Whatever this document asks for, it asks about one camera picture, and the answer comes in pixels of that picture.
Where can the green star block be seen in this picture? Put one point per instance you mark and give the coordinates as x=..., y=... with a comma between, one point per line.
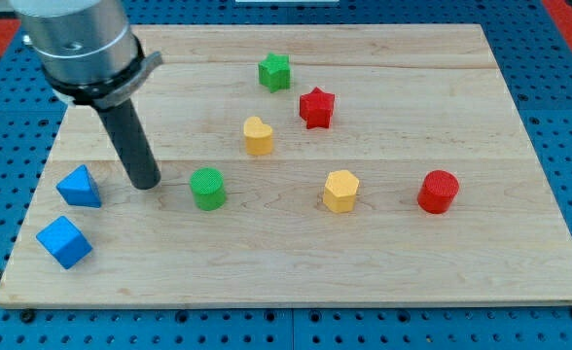
x=274, y=72

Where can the wooden board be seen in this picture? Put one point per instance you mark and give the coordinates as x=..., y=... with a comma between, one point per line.
x=410, y=99

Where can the red star block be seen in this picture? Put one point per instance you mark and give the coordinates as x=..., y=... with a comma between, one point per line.
x=317, y=108

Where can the blue triangular prism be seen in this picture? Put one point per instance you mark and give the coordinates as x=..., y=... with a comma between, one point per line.
x=79, y=189

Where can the green cylinder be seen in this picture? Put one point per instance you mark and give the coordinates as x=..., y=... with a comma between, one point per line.
x=208, y=189

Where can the yellow hexagon block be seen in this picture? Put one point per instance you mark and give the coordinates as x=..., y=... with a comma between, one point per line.
x=340, y=191

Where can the blue cube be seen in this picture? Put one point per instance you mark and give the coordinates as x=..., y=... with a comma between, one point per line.
x=64, y=241

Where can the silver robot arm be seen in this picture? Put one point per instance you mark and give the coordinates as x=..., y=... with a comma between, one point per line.
x=89, y=53

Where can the red cylinder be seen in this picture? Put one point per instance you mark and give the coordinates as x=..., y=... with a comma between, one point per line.
x=437, y=192

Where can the yellow heart block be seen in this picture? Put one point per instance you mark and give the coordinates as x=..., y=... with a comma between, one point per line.
x=258, y=137

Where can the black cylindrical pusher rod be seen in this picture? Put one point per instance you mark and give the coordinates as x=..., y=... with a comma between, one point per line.
x=131, y=144

